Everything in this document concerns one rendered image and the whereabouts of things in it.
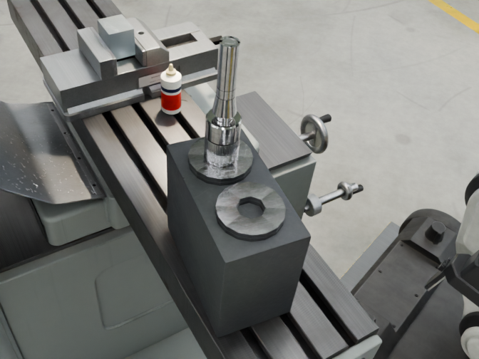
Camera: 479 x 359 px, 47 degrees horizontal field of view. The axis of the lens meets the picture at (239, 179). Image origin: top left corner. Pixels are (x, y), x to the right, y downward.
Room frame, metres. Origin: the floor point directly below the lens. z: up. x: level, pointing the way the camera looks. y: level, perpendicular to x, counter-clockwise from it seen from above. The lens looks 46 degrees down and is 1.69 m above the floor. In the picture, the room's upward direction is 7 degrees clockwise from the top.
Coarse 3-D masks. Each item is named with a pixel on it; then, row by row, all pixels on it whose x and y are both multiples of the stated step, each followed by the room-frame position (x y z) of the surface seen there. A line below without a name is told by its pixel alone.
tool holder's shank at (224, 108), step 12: (228, 36) 0.56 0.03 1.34; (228, 48) 0.54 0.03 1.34; (228, 60) 0.54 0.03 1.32; (228, 72) 0.54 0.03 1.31; (228, 84) 0.54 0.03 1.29; (216, 96) 0.55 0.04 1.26; (228, 96) 0.54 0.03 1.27; (216, 108) 0.54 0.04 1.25; (228, 108) 0.54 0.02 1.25; (228, 120) 0.54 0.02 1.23
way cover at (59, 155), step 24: (0, 120) 0.81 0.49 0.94; (24, 120) 0.85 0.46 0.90; (48, 120) 0.87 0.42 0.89; (0, 144) 0.72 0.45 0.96; (24, 144) 0.77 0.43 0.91; (48, 144) 0.80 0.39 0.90; (72, 144) 0.82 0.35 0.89; (0, 168) 0.65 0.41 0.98; (24, 168) 0.69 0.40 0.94; (48, 168) 0.73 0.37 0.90; (72, 168) 0.74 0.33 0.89; (24, 192) 0.62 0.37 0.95; (48, 192) 0.66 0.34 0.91; (72, 192) 0.68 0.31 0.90; (96, 192) 0.69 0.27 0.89
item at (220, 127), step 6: (210, 114) 0.55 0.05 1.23; (210, 120) 0.54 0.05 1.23; (216, 120) 0.54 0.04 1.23; (234, 120) 0.55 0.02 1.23; (240, 120) 0.55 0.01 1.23; (210, 126) 0.53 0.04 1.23; (216, 126) 0.53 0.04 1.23; (222, 126) 0.53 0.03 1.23; (228, 126) 0.53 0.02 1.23; (234, 126) 0.54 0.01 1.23; (240, 126) 0.55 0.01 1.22; (216, 132) 0.53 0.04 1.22; (222, 132) 0.53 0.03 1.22; (228, 132) 0.53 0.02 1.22
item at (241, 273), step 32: (192, 160) 0.54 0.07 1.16; (256, 160) 0.56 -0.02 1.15; (192, 192) 0.49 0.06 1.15; (224, 192) 0.48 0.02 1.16; (256, 192) 0.49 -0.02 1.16; (192, 224) 0.48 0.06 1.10; (224, 224) 0.43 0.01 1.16; (256, 224) 0.44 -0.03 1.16; (288, 224) 0.45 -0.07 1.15; (192, 256) 0.47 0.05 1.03; (224, 256) 0.39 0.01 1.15; (256, 256) 0.40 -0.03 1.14; (288, 256) 0.43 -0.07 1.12; (224, 288) 0.38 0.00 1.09; (256, 288) 0.41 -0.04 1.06; (288, 288) 0.43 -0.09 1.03; (224, 320) 0.39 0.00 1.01; (256, 320) 0.41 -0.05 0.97
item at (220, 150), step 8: (208, 128) 0.54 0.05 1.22; (240, 128) 0.55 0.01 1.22; (208, 136) 0.54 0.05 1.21; (216, 136) 0.53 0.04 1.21; (224, 136) 0.53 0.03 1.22; (232, 136) 0.53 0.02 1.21; (208, 144) 0.54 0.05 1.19; (216, 144) 0.53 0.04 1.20; (224, 144) 0.53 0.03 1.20; (232, 144) 0.53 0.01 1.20; (208, 152) 0.53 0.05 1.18; (216, 152) 0.53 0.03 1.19; (224, 152) 0.53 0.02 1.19; (232, 152) 0.54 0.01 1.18; (208, 160) 0.53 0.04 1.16; (216, 160) 0.53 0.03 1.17; (224, 160) 0.53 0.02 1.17; (232, 160) 0.54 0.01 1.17
